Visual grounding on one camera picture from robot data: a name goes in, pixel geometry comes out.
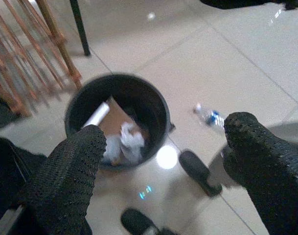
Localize grey folding table black legs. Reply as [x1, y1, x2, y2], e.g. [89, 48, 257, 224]
[69, 0, 92, 57]

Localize crumpled white paper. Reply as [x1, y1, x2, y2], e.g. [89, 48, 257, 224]
[102, 121, 146, 165]

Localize large black bag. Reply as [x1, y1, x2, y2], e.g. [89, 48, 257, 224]
[0, 136, 48, 235]

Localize black round rubbish bin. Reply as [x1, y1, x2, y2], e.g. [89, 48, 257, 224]
[65, 72, 176, 171]

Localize white paper roll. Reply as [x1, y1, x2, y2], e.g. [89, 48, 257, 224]
[81, 101, 111, 129]

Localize brown wooden rack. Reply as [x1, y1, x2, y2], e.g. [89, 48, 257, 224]
[0, 0, 83, 118]

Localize clear plastic bottle blue label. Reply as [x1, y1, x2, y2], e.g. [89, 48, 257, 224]
[192, 102, 228, 134]

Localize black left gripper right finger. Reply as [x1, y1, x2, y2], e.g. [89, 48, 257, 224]
[223, 112, 298, 235]

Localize black robot foot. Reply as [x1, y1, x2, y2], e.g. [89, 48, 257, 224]
[179, 149, 223, 198]
[120, 208, 161, 235]

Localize brown cardboard piece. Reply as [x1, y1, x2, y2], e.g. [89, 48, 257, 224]
[98, 96, 149, 140]

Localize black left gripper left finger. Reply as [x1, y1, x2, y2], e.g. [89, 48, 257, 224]
[23, 124, 107, 235]

